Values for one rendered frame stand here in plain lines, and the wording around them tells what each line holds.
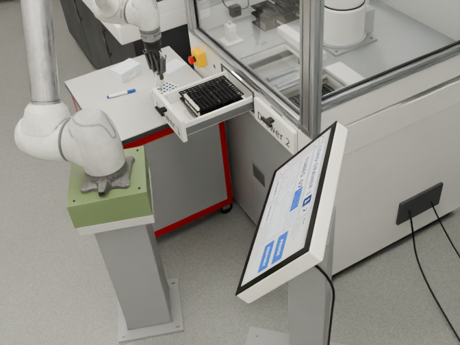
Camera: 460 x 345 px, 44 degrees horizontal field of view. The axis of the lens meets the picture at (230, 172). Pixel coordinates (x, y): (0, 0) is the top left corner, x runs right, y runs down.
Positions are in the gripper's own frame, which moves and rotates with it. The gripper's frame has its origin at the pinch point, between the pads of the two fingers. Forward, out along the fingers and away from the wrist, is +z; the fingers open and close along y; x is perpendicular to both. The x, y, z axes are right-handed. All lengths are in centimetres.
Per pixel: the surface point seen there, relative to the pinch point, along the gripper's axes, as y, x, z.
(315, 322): 119, -54, 24
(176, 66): -10.5, 21.1, 8.3
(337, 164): 115, -39, -32
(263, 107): 59, 0, -6
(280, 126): 71, -4, -4
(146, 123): 8.6, -19.2, 10.0
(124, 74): -24.6, -0.5, 5.6
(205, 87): 27.2, 1.4, -4.0
